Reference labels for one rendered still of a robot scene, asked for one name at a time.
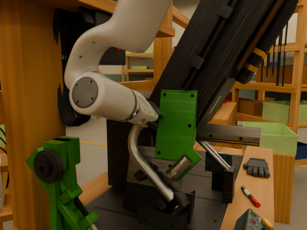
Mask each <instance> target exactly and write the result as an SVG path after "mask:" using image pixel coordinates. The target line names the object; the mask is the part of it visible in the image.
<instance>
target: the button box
mask: <svg viewBox="0 0 307 230"><path fill-rule="evenodd" d="M250 211H253V210H252V209H250V208H249V209H247V211H246V212H244V213H243V214H242V215H241V216H240V217H239V218H238V219H237V220H236V224H235V228H234V230H251V229H250V228H249V225H252V226H253V227H254V228H255V230H263V229H262V228H263V227H264V224H263V222H262V220H263V219H262V218H261V217H260V216H259V215H257V214H256V213H255V212H254V211H253V212H254V213H255V214H256V215H257V217H254V216H253V215H252V214H251V212H250ZM250 217H251V218H253V219H254V220H255V222H256V224H253V223H252V222H251V220H250V219H249V218H250Z"/></svg>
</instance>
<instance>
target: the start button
mask: <svg viewBox="0 0 307 230"><path fill-rule="evenodd" d="M262 222H263V224H264V226H267V227H268V228H269V229H270V230H271V229H272V228H273V225H272V224H271V222H270V221H269V220H267V219H263V220H262Z"/></svg>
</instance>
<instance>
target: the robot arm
mask: <svg viewBox="0 0 307 230"><path fill-rule="evenodd" d="M171 2H172V0H118V1H117V4H116V7H115V10H114V13H113V15H112V17H111V19H110V20H109V21H107V22H106V23H104V24H101V25H98V26H96V27H93V28H91V29H89V30H87V31H86V32H84V33H83V34H82V35H81V36H80V37H79V38H78V39H77V41H76V42H75V44H74V46H73V48H72V51H71V53H70V56H69V59H68V62H67V65H66V69H65V73H64V81H65V84H66V86H67V88H68V89H69V90H70V91H69V100H70V103H71V105H72V107H73V108H74V110H75V111H77V112H78V113H80V114H84V115H90V116H94V117H99V118H104V119H109V120H114V121H120V122H126V121H128V122H130V123H132V124H134V125H137V126H140V127H145V128H147V127H148V126H150V127H152V128H153V129H154V130H156V129H157V128H158V125H157V123H156V122H157V121H158V120H159V117H160V116H158V114H157V113H156V112H155V110H154V109H153V108H152V106H151V105H150V104H149V102H148V101H147V100H146V99H145V98H144V96H143V95H142V94H141V93H140V92H137V91H135V90H132V89H130V88H128V87H125V86H123V85H121V84H119V83H117V82H114V81H112V80H111V79H109V78H108V77H106V76H105V75H103V74H102V73H101V72H100V71H98V65H99V62H100V60H101V58H102V56H103V54H104V53H105V51H106V50H107V49H109V48H111V47H117V48H119V49H123V50H126V51H129V52H133V53H143V52H145V51H146V50H148V48H149V47H150V46H151V44H152V43H153V41H154V39H155V37H156V35H157V33H158V31H159V28H160V26H161V24H162V22H163V20H164V17H165V15H166V13H167V11H168V9H169V6H170V4H171Z"/></svg>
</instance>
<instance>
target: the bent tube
mask: <svg viewBox="0 0 307 230"><path fill-rule="evenodd" d="M149 104H150V105H151V106H152V108H153V109H154V110H155V112H156V113H157V114H158V116H161V117H164V116H165V115H164V114H163V113H162V111H161V110H160V109H159V108H158V106H157V105H156V104H155V103H154V102H151V101H149ZM143 128H144V127H140V126H137V125H133V126H132V128H131V130H130V132H129V136H128V150H129V154H130V156H131V158H132V160H133V161H134V163H135V164H136V165H137V166H138V168H139V169H140V170H141V171H142V172H143V174H144V175H145V176H146V177H147V178H148V180H149V181H150V182H151V183H152V185H153V186H154V187H155V188H156V189H157V190H158V191H159V193H160V194H161V195H162V196H163V197H164V199H165V200H166V201H167V202H168V203H169V202H170V201H172V200H173V199H174V196H173V195H174V193H173V192H172V190H171V189H170V188H169V187H168V186H167V185H166V183H165V182H164V181H163V180H162V179H161V177H160V176H159V175H158V174H157V173H156V172H155V171H154V170H153V168H152V167H151V166H150V165H149V164H148V163H147V161H146V160H145V159H144V158H143V157H142V155H141V154H140V152H139V149H138V136H139V134H140V132H141V130H142V129H143Z"/></svg>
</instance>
